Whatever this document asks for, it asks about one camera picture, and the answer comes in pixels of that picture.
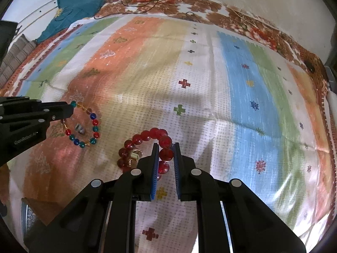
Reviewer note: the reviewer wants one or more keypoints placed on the dark flat object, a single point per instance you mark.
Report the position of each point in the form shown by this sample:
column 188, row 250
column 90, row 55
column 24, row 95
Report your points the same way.
column 6, row 39

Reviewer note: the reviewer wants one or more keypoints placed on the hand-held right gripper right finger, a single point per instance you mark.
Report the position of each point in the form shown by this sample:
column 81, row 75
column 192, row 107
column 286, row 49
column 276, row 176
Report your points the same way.
column 177, row 171

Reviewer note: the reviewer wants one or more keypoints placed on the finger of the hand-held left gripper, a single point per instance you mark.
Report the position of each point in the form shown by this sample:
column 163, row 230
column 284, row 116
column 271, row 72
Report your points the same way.
column 58, row 112

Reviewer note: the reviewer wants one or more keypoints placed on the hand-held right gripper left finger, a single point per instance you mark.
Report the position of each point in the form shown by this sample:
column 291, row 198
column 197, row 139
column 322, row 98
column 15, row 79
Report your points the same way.
column 155, row 171

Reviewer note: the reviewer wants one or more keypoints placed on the grey striped pillow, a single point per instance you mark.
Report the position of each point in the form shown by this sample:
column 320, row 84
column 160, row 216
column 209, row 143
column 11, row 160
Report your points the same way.
column 15, row 60

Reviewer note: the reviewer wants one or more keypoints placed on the striped printed blanket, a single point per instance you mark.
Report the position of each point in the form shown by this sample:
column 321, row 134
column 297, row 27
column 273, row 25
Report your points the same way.
column 184, row 97

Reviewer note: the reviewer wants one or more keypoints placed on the teal garment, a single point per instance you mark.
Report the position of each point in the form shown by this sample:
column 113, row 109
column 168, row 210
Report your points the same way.
column 76, row 5

